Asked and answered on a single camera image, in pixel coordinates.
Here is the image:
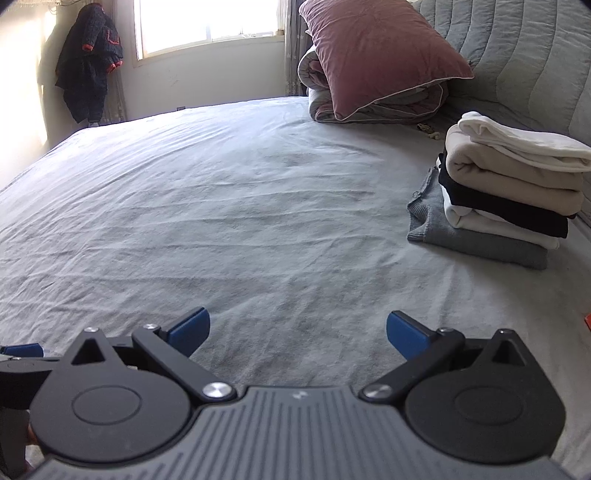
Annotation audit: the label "white long pants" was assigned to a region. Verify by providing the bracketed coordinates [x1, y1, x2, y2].
[457, 111, 591, 173]

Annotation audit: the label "grey folded sweater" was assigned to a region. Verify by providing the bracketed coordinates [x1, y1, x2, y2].
[407, 168, 548, 270]

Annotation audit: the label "white folded garment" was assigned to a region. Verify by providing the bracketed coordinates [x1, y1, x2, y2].
[441, 186, 560, 250]

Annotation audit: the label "grey bed sheet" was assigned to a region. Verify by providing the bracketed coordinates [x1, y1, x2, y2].
[1, 98, 590, 477]

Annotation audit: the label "black folded garment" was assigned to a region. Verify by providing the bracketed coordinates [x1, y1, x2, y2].
[438, 153, 571, 239]

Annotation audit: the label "beige folded garment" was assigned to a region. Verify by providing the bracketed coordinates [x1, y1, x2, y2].
[445, 126, 584, 216]

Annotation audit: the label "small brown trinket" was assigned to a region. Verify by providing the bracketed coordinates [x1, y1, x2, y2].
[417, 123, 441, 140]

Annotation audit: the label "folded grey pink duvet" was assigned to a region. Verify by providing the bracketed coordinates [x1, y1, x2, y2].
[296, 45, 450, 126]

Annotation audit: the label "maroon pillow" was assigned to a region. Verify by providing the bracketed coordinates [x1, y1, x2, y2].
[297, 1, 474, 124]

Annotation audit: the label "dark hanging jacket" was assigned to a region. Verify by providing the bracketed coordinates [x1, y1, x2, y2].
[55, 2, 124, 126]

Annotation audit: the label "grey quilted headboard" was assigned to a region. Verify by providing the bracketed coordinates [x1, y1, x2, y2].
[414, 0, 590, 143]

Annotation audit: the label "window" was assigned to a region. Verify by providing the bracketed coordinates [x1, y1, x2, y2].
[133, 0, 287, 60]

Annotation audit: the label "grey curtain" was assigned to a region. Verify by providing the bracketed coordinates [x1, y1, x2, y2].
[279, 0, 311, 96]

